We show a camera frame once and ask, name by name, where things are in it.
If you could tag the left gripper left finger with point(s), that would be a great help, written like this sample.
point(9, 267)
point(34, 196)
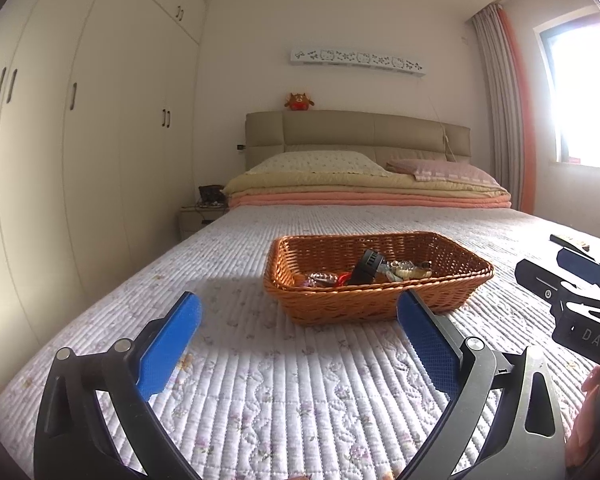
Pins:
point(141, 367)

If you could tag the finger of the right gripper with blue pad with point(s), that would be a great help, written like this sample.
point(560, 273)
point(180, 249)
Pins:
point(548, 285)
point(577, 261)

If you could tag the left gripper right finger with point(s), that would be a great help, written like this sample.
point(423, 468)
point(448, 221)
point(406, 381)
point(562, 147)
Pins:
point(461, 367)

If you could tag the black wrist watch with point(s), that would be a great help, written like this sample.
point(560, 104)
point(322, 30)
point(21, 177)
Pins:
point(365, 270)

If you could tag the right hand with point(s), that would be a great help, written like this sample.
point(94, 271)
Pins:
point(579, 443)

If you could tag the silver keys bunch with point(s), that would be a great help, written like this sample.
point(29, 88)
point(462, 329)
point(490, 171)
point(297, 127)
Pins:
point(385, 270)

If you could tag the pink pillow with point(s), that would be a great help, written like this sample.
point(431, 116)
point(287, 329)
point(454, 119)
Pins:
point(424, 170)

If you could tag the brown wicker basket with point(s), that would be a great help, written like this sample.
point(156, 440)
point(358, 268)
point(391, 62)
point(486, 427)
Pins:
point(325, 279)

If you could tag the bedside table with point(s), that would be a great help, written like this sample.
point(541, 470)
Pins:
point(192, 219)

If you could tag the dark items on nightstand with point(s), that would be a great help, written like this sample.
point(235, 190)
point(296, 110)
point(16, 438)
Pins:
point(211, 196)

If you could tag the beige padded headboard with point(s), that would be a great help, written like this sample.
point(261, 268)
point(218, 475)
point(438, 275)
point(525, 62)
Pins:
point(380, 137)

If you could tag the grey orange curtain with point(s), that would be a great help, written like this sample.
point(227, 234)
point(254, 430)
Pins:
point(511, 114)

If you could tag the folded pink yellow blankets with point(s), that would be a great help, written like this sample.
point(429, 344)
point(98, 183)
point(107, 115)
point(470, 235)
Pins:
point(348, 188)

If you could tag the window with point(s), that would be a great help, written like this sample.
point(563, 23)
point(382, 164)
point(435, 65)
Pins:
point(571, 50)

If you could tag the cream floral pillow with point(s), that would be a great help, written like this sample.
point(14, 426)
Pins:
point(320, 162)

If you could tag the white wardrobe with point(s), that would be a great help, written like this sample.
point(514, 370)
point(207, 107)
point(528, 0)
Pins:
point(96, 153)

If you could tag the orange plush toy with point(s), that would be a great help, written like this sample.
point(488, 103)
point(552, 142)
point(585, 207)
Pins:
point(298, 102)

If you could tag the white wall decoration panel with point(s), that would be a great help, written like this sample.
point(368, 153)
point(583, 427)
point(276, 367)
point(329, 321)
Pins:
point(357, 58)

